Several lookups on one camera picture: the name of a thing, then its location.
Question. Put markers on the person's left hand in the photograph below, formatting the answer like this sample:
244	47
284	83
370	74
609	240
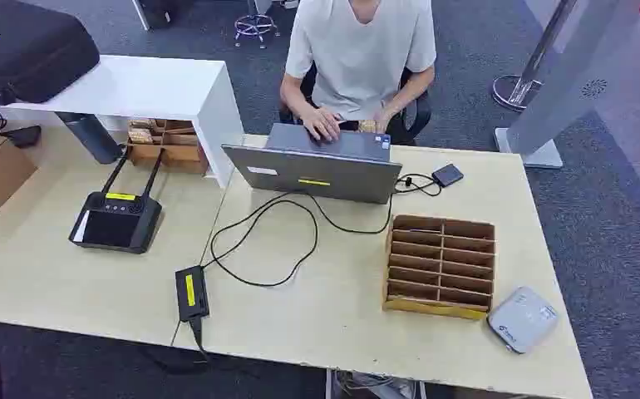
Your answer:
386	117

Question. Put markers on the person's right hand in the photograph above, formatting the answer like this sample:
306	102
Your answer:
322	124

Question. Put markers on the black office chair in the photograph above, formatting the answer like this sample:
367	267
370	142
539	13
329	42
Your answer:
415	118

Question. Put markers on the grey laptop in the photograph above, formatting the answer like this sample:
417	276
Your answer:
320	176

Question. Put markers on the person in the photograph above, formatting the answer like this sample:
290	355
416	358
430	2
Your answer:
358	55

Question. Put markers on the small black external drive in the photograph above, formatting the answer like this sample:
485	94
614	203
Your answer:
448	175

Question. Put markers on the chrome stool base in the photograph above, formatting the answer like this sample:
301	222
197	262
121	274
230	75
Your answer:
255	25

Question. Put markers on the wooden box with cards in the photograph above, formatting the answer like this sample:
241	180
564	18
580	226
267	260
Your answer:
179	154

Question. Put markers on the white desk shelf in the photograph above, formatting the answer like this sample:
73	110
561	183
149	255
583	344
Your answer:
149	85

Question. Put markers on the white standing panel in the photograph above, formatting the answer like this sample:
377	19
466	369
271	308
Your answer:
568	82

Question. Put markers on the black bag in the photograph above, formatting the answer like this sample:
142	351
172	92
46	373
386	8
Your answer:
160	14

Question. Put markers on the empty wooden divider box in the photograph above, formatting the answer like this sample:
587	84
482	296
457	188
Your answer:
435	308

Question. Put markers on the black power adapter yellow label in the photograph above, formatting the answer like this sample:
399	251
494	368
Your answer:
192	294

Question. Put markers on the dark grey cylinder bottle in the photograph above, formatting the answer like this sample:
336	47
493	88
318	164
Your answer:
91	137

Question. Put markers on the black remote controller with antennas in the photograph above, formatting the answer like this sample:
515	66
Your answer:
113	226

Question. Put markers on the small black power brick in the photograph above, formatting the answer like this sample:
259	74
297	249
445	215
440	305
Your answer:
22	136

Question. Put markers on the black carrying case yellow label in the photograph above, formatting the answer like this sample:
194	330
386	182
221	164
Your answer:
28	49

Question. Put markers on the chrome stanchion post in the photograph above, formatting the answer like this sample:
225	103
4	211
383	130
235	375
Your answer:
518	91

